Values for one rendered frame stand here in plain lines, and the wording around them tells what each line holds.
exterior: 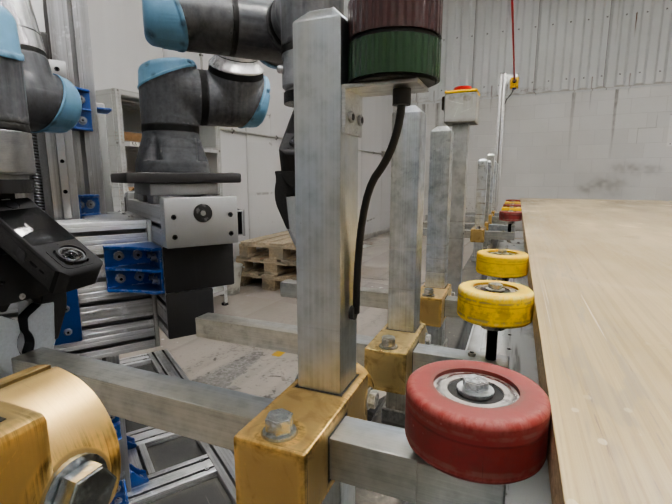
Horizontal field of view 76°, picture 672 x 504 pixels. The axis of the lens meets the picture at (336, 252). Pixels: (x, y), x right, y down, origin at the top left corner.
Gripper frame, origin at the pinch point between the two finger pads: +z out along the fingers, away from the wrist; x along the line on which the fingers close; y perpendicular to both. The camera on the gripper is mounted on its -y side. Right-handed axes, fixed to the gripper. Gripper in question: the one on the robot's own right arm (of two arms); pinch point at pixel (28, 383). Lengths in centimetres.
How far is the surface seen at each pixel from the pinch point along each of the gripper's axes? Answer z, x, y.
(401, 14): -29.4, -1.2, -36.7
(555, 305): -7, -22, -48
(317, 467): -2.6, 3.3, -33.3
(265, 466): -3.0, 5.0, -30.6
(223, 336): 2.5, -23.5, -5.6
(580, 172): -31, -786, -139
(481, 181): -19, -152, -31
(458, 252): -3, -78, -32
